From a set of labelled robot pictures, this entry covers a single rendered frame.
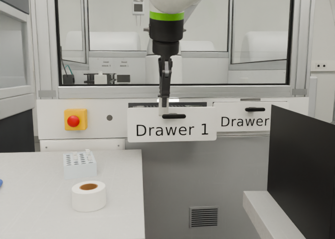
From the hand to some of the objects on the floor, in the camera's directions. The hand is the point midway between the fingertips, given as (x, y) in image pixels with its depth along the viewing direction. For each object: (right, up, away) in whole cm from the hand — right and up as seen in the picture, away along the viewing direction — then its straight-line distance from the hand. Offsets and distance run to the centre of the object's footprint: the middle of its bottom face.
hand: (163, 105), depth 90 cm
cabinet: (+1, -84, +78) cm, 114 cm away
